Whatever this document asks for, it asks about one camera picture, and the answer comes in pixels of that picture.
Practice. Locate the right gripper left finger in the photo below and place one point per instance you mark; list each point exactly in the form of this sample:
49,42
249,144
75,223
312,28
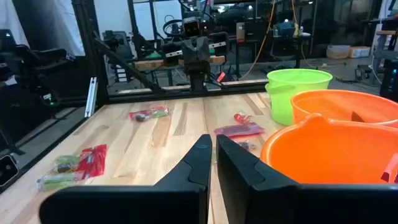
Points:
174,202

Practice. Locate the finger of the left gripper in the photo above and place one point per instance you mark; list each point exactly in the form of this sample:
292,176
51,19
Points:
202,49
189,49

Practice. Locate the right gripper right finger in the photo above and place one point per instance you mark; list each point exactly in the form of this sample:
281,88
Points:
280,205

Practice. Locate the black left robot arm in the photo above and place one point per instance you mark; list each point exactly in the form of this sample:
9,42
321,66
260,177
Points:
198,83

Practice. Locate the clear packet green candy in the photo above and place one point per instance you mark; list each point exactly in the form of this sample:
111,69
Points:
159,111
56,183
65,161

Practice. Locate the red twisted candy wrapper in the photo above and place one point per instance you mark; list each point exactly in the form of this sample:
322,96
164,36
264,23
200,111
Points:
241,118

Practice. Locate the multicolour wrapped candy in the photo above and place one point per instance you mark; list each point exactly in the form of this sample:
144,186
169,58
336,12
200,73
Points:
247,145

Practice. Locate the clear packet dark candy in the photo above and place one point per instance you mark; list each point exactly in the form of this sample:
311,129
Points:
140,117

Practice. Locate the purple candy packet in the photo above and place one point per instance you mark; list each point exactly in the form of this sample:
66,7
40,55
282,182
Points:
239,130

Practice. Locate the red candy packet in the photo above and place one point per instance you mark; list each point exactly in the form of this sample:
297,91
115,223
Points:
93,161

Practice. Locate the green halloween bucket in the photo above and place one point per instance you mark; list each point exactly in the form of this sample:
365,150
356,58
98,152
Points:
283,102

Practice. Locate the red candy stick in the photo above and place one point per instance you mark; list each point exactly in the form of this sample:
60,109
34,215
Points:
390,169

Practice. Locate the wooden workbench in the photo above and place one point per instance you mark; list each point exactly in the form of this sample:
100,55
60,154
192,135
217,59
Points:
149,64

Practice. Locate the blue machine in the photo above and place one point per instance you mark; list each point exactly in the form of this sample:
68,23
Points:
284,28

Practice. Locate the aluminium extrusion bar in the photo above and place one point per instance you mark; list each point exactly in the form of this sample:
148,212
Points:
91,99

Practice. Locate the brown cardboard box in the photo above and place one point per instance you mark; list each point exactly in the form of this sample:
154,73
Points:
338,52

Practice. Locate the black chair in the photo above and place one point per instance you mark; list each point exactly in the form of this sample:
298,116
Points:
40,59

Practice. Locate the white orange cardboard box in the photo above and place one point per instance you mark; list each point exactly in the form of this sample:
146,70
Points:
359,52

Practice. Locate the black equipment cabinet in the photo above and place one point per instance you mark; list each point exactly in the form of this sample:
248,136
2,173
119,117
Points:
390,79

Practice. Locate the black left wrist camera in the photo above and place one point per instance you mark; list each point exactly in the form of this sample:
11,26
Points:
191,28

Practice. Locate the black frame rail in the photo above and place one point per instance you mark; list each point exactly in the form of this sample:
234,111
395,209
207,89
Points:
186,94

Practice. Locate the black diagonal frame brace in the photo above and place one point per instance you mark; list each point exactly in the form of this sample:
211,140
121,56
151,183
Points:
130,67

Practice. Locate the black frame post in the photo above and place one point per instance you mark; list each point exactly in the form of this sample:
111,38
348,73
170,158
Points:
88,46

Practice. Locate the black table-level camera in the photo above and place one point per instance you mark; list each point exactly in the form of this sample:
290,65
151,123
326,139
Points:
7,169

